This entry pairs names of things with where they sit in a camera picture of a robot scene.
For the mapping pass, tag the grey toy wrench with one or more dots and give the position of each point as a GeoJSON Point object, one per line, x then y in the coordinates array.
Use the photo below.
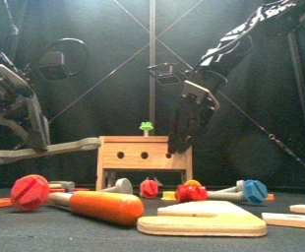
{"type": "Point", "coordinates": [63, 147]}

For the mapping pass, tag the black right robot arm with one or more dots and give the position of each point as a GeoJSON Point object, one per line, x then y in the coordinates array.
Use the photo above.
{"type": "Point", "coordinates": [246, 36]}

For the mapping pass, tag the wooden toy wrench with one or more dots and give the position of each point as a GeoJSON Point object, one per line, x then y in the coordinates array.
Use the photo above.
{"type": "Point", "coordinates": [203, 221]}

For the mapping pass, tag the green toy bolt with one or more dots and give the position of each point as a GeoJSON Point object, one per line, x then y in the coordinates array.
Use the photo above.
{"type": "Point", "coordinates": [146, 126]}

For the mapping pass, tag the wooden toy workbench box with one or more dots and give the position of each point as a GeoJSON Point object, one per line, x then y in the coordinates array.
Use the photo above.
{"type": "Point", "coordinates": [133, 156]}

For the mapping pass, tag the orange round toy cap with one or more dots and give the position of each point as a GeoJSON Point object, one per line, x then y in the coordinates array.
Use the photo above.
{"type": "Point", "coordinates": [193, 182]}

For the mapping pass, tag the small red slotted bolt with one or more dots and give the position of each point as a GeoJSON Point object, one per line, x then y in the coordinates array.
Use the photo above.
{"type": "Point", "coordinates": [149, 189]}

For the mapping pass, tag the red toy nut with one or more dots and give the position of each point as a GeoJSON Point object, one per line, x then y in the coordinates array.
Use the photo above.
{"type": "Point", "coordinates": [190, 193]}

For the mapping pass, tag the yellow toy nut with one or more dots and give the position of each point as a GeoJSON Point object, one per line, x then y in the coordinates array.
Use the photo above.
{"type": "Point", "coordinates": [169, 196]}

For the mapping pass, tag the grey toy bolt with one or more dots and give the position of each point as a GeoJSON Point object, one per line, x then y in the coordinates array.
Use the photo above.
{"type": "Point", "coordinates": [232, 188]}
{"type": "Point", "coordinates": [122, 186]}
{"type": "Point", "coordinates": [63, 185]}

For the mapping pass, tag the large red slotted bolt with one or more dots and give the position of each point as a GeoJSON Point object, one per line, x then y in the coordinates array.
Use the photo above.
{"type": "Point", "coordinates": [30, 192]}

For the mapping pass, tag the red flat toy bar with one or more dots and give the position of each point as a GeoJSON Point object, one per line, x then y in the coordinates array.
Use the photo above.
{"type": "Point", "coordinates": [74, 189]}

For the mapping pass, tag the blue head grey bolt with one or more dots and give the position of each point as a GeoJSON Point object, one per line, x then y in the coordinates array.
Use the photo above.
{"type": "Point", "coordinates": [253, 192]}

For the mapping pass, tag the small orange toy piece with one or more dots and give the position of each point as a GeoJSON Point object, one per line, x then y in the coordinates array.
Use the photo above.
{"type": "Point", "coordinates": [269, 197]}

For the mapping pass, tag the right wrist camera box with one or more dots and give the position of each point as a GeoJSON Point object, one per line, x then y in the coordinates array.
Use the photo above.
{"type": "Point", "coordinates": [166, 74]}

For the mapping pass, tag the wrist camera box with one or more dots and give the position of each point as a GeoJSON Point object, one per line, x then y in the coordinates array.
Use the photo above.
{"type": "Point", "coordinates": [166, 74]}
{"type": "Point", "coordinates": [52, 67]}

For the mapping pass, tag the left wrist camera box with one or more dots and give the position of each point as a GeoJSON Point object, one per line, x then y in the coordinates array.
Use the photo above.
{"type": "Point", "coordinates": [52, 67]}

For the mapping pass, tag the vertical metal frame pole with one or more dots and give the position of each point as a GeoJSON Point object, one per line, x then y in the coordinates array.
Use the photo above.
{"type": "Point", "coordinates": [153, 32]}

